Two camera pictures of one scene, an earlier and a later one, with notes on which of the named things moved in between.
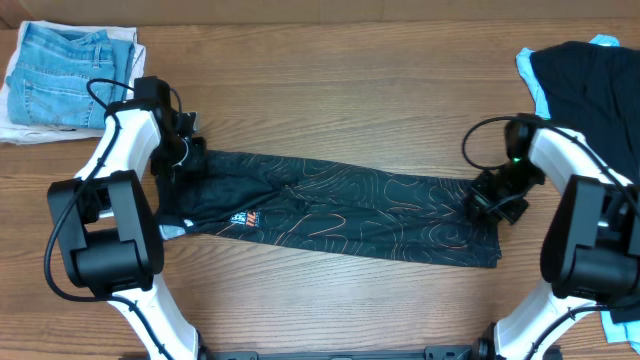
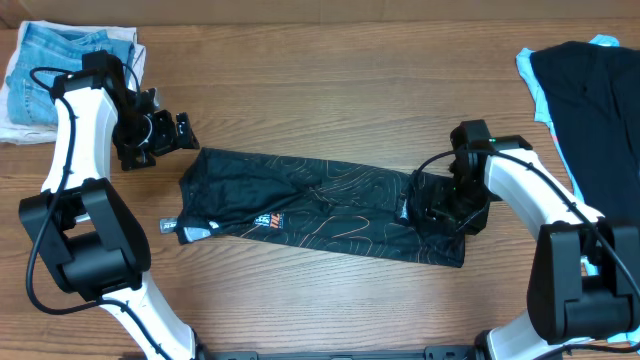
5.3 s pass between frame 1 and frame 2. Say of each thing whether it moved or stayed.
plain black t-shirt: stayed
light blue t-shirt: stayed
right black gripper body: moved
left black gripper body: moved
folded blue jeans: stayed
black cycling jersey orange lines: moved
